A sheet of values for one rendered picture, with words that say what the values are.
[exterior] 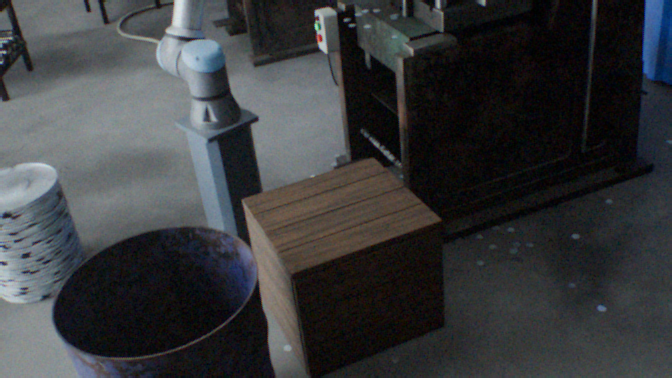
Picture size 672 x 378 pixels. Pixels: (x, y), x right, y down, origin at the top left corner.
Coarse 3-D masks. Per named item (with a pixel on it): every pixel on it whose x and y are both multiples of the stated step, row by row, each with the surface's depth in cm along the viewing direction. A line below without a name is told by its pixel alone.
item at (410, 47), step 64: (576, 0) 214; (640, 0) 223; (448, 64) 207; (512, 64) 216; (576, 64) 226; (640, 64) 235; (448, 128) 219; (512, 128) 229; (576, 128) 238; (448, 192) 231; (512, 192) 239; (576, 192) 242
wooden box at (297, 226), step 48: (288, 192) 199; (336, 192) 196; (384, 192) 194; (288, 240) 180; (336, 240) 178; (384, 240) 176; (432, 240) 182; (288, 288) 177; (336, 288) 176; (384, 288) 182; (432, 288) 190; (288, 336) 196; (336, 336) 183; (384, 336) 190
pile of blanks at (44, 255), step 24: (0, 216) 211; (24, 216) 213; (48, 216) 219; (0, 240) 214; (24, 240) 216; (48, 240) 221; (72, 240) 230; (0, 264) 219; (24, 264) 219; (48, 264) 223; (72, 264) 231; (0, 288) 226; (24, 288) 225; (48, 288) 226
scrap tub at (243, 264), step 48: (144, 240) 167; (192, 240) 168; (240, 240) 159; (96, 288) 163; (144, 288) 172; (192, 288) 175; (240, 288) 169; (96, 336) 164; (144, 336) 177; (192, 336) 182; (240, 336) 142
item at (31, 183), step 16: (0, 176) 229; (16, 176) 228; (32, 176) 227; (48, 176) 225; (0, 192) 219; (16, 192) 218; (32, 192) 218; (48, 192) 217; (0, 208) 212; (16, 208) 210
